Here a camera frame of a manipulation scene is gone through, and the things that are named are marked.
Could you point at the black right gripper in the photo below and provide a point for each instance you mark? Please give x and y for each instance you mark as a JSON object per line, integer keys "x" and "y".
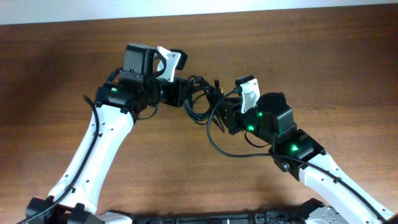
{"x": 232, "y": 119}

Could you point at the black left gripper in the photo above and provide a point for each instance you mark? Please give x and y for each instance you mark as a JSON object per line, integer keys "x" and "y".
{"x": 178, "y": 93}

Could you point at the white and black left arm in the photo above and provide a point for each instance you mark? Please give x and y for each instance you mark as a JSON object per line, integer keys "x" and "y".
{"x": 147, "y": 78}

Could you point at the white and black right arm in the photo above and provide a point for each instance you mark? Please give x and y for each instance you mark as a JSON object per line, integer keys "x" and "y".
{"x": 270, "y": 118}

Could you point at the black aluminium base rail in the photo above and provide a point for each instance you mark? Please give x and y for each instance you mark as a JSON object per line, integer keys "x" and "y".
{"x": 312, "y": 211}

